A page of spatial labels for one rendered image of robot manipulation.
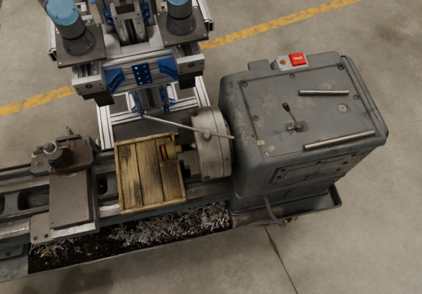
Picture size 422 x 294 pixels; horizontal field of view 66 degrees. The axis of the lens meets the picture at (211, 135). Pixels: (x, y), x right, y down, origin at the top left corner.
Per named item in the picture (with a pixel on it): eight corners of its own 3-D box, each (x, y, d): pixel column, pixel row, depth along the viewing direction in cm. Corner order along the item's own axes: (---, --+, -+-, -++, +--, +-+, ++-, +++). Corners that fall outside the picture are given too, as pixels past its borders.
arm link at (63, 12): (64, 43, 141) (51, 19, 128) (52, 24, 145) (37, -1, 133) (90, 31, 144) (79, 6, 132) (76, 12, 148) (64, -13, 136)
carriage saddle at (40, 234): (94, 139, 164) (90, 134, 158) (101, 231, 144) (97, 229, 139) (33, 151, 161) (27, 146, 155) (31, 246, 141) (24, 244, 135)
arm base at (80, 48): (62, 34, 155) (53, 19, 146) (93, 29, 157) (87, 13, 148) (64, 59, 149) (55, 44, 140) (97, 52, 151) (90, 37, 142)
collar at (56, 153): (63, 141, 135) (59, 137, 133) (63, 157, 132) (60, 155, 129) (43, 144, 135) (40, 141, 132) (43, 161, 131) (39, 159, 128)
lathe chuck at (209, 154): (205, 117, 159) (209, 95, 128) (219, 179, 153) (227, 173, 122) (188, 120, 158) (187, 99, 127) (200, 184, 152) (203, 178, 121)
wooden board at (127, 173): (174, 134, 166) (173, 130, 162) (186, 201, 150) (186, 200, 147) (115, 146, 163) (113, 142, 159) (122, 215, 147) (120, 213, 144)
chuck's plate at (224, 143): (212, 115, 159) (218, 94, 129) (226, 178, 153) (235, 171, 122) (205, 117, 159) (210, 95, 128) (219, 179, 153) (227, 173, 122)
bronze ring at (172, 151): (178, 134, 137) (157, 139, 136) (183, 153, 133) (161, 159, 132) (181, 142, 145) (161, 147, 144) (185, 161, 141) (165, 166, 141)
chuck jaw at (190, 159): (203, 148, 136) (208, 174, 131) (203, 152, 141) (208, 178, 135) (177, 153, 135) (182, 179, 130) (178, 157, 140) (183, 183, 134)
